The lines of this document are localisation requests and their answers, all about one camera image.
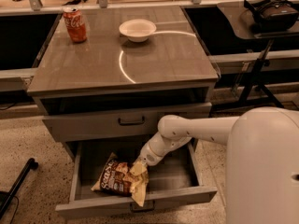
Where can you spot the black drawer handle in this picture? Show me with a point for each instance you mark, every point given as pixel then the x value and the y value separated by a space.
pixel 124 122
pixel 146 207

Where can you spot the black side table stand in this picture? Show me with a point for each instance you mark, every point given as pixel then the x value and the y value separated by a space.
pixel 255 79

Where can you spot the brown chip bag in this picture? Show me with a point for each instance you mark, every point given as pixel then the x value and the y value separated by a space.
pixel 116 178

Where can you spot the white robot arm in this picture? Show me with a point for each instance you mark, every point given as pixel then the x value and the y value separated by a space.
pixel 262 160

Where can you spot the black upper drawer handle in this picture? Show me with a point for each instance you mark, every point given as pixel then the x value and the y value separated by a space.
pixel 124 122

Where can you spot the open lower drawer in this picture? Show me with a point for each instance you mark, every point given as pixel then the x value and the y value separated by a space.
pixel 173 182

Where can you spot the grey drawer cabinet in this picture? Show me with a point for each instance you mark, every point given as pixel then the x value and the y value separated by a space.
pixel 110 72

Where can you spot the black VR headset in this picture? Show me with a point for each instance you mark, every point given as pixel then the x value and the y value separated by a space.
pixel 273 15

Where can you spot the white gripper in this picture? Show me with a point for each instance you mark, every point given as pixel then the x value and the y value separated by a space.
pixel 149 157

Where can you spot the white bowl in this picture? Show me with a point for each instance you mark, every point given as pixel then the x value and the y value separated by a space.
pixel 137 30

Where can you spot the black stand leg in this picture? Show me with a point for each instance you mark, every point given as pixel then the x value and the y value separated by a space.
pixel 7 196

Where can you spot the black lower drawer handle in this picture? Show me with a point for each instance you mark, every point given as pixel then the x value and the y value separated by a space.
pixel 146 207

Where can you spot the closed upper drawer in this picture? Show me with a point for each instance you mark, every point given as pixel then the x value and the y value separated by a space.
pixel 104 124

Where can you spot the red cola can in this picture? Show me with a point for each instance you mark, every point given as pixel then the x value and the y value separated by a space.
pixel 75 24

